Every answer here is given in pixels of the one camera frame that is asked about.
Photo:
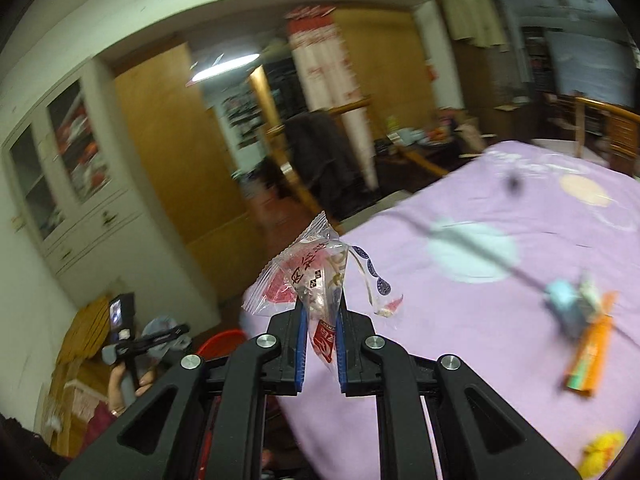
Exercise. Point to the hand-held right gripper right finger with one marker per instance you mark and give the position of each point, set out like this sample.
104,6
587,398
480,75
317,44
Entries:
341,355

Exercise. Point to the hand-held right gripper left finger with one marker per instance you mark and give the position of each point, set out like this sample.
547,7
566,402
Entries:
300,352

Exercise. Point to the clear red-print plastic wrapper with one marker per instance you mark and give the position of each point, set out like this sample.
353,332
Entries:
310,280

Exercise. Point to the red plastic bin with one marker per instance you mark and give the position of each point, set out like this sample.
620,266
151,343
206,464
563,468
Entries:
220,345

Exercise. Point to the person's left forearm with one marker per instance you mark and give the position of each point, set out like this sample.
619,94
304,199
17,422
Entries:
102,425

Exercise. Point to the person's left hand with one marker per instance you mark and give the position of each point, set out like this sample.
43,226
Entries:
117,385

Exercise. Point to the mustard yellow cloth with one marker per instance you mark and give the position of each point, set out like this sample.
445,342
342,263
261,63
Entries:
85,325

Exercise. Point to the clear blue-dot plastic wrapper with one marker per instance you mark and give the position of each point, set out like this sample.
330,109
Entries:
382,287

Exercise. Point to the white glass-door cabinet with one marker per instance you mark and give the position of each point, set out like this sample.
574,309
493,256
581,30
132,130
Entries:
100,230

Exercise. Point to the light wooden door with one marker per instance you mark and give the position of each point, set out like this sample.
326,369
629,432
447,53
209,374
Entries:
170,160

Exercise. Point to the dark coat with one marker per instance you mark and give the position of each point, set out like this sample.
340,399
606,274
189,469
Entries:
320,150

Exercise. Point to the cluttered low table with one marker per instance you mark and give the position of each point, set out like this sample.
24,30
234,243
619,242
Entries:
415,142

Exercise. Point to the light blue packet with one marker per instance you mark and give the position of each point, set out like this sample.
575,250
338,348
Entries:
565,302

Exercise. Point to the orange packet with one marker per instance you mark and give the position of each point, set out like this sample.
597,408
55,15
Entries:
587,355

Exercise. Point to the wooden armchair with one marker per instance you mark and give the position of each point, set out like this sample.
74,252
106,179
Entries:
352,106

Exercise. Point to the yellow yarn pom-pom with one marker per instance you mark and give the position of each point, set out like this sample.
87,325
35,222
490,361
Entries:
605,452

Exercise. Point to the fluorescent tube light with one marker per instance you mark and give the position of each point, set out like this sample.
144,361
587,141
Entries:
220,67

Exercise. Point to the red floral curtain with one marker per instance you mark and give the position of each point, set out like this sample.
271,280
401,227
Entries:
325,70

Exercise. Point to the light wooden closet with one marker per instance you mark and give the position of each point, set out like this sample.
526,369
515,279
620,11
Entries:
385,60

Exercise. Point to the carved wooden chair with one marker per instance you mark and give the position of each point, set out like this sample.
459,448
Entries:
625,135

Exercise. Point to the beige jacket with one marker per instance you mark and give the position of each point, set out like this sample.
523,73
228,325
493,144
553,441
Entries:
472,15

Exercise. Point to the white covered board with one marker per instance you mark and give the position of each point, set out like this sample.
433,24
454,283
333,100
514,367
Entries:
590,65

